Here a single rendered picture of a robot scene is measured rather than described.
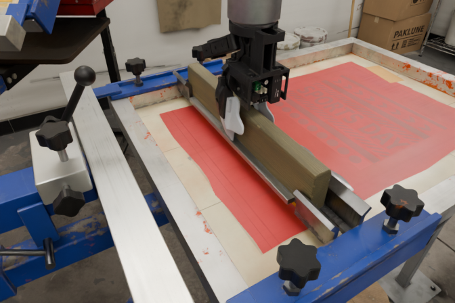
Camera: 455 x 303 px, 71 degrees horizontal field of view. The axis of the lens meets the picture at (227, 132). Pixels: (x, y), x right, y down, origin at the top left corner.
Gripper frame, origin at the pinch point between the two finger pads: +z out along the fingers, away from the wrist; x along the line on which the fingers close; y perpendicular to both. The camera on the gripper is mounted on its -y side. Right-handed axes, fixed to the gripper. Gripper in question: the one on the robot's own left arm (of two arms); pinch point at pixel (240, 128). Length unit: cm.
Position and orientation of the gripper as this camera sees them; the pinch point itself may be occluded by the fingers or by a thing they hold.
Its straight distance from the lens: 58.9
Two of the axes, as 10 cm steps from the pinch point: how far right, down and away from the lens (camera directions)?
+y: 5.0, 5.1, -7.0
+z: -0.1, 8.1, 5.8
